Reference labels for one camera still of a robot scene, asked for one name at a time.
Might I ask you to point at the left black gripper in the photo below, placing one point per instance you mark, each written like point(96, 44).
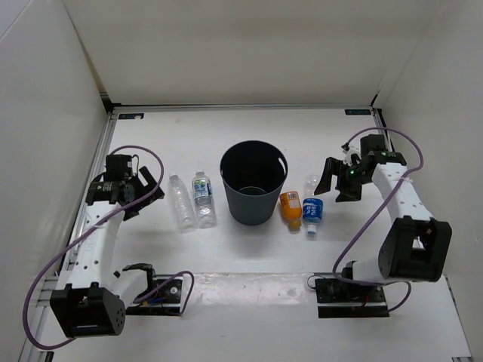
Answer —
point(133, 210)

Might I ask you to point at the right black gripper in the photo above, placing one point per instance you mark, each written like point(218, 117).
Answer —
point(331, 167)

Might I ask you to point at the clear bottle blue label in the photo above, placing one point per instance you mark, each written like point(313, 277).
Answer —
point(312, 209)

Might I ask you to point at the orange plastic bottle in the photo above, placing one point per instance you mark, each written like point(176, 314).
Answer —
point(291, 209)

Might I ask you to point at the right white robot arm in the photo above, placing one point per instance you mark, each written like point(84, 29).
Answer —
point(417, 244)

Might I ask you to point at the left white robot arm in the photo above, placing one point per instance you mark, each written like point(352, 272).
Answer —
point(95, 299)

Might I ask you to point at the dark grey plastic bin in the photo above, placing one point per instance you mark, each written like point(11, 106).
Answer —
point(253, 173)

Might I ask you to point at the clear unlabelled plastic bottle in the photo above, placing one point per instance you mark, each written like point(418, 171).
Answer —
point(180, 201)

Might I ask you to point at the clear bottle green label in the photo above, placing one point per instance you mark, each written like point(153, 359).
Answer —
point(203, 199)

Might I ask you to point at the right blue table sticker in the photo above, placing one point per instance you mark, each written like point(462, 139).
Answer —
point(357, 112)

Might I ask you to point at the blue table sticker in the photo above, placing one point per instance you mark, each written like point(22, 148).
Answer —
point(130, 116)
point(357, 112)

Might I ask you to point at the left blue table sticker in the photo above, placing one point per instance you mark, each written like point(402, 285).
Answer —
point(130, 116)

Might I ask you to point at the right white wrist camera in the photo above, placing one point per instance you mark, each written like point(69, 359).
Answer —
point(352, 155)

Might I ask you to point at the right aluminium frame rail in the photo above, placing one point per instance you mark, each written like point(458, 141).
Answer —
point(380, 122)

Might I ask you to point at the aluminium frame rail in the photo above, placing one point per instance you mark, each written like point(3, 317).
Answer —
point(38, 283)
point(380, 122)

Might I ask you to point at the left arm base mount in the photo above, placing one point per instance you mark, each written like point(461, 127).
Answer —
point(167, 301)

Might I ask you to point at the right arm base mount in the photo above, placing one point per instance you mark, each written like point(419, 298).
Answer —
point(336, 299)

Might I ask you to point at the left aluminium frame rail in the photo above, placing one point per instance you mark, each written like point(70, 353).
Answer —
point(38, 283)

